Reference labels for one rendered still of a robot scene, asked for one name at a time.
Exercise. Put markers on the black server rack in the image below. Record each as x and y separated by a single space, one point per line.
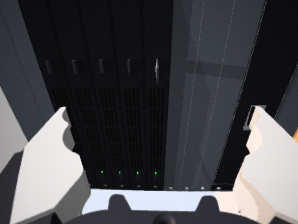
109 62

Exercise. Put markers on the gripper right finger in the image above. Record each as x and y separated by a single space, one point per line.
266 188

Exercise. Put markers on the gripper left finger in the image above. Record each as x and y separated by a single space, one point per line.
45 183

